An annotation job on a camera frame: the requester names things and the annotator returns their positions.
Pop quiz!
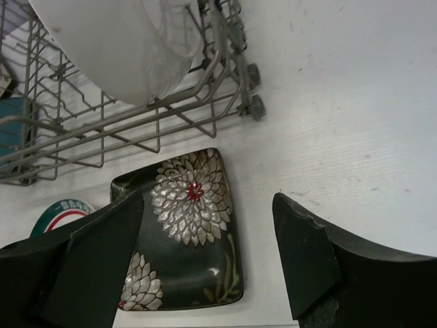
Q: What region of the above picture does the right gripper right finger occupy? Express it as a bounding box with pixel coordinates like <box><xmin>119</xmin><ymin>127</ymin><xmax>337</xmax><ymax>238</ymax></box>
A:
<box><xmin>272</xmin><ymin>193</ymin><xmax>436</xmax><ymax>327</ymax></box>

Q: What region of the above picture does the round plate teal red rim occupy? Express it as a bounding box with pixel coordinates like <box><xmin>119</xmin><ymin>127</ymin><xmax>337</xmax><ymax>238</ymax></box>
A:
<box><xmin>30</xmin><ymin>198</ymin><xmax>95</xmax><ymax>237</ymax></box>

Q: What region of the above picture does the black floral square plate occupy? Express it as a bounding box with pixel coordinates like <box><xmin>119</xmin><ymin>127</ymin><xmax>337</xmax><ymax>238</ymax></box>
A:
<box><xmin>110</xmin><ymin>148</ymin><xmax>244</xmax><ymax>312</ymax></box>

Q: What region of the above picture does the grey wire dish rack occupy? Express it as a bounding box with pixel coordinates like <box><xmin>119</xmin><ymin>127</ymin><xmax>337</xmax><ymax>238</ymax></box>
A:
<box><xmin>1</xmin><ymin>1</ymin><xmax>266</xmax><ymax>186</ymax></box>

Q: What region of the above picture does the teal square plate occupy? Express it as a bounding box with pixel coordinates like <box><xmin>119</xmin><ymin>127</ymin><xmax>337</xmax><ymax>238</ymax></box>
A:
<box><xmin>1</xmin><ymin>97</ymin><xmax>33</xmax><ymax>178</ymax></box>

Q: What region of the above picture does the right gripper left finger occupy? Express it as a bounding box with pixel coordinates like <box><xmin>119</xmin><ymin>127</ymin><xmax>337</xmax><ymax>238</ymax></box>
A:
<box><xmin>1</xmin><ymin>192</ymin><xmax>144</xmax><ymax>327</ymax></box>

